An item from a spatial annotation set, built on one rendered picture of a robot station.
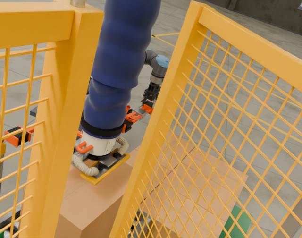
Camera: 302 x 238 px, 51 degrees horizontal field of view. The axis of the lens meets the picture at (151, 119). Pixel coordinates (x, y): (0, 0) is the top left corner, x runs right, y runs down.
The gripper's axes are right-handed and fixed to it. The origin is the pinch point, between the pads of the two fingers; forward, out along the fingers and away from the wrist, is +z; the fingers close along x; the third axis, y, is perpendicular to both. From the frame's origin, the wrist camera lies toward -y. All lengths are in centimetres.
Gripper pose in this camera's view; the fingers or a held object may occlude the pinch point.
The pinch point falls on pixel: (148, 106)
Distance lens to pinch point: 220.0
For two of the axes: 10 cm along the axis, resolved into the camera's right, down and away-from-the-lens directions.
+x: 8.3, 4.6, -3.1
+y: -4.7, 3.0, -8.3
